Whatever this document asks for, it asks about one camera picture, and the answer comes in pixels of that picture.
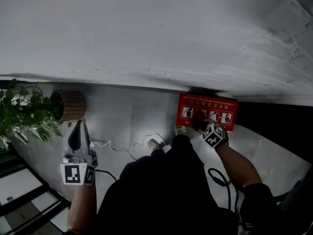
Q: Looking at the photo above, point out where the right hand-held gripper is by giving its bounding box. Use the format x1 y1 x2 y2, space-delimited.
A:
199 118 230 149

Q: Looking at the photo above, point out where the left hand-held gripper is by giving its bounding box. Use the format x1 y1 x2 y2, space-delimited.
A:
60 119 99 186

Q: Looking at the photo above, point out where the red fire extinguisher box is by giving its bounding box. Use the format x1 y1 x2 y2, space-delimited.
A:
176 94 239 133

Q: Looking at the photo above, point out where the person's left forearm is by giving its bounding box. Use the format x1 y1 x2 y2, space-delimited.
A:
67 184 97 234

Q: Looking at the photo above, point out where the person's right forearm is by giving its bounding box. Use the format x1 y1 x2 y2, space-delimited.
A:
215 141 263 188

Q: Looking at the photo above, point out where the person's right shoe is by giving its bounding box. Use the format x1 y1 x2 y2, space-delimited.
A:
174 125 187 137

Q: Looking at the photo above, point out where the person's shoe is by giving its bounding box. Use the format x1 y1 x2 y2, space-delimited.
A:
174 125 187 137
147 138 161 153

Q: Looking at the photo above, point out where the ribbed wooden plant pot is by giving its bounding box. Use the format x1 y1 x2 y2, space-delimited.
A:
50 90 87 123

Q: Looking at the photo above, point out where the person's left shoe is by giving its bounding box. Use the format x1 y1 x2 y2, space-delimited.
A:
147 138 161 153

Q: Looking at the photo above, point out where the green leafy plant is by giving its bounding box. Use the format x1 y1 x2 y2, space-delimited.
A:
0 78 74 149

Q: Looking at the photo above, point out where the black framed glass partition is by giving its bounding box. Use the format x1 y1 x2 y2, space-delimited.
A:
0 141 72 235

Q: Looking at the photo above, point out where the black cable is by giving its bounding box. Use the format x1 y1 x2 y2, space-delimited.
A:
207 167 246 230
94 169 118 182

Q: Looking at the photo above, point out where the white cable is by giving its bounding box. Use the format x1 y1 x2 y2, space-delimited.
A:
89 133 167 161

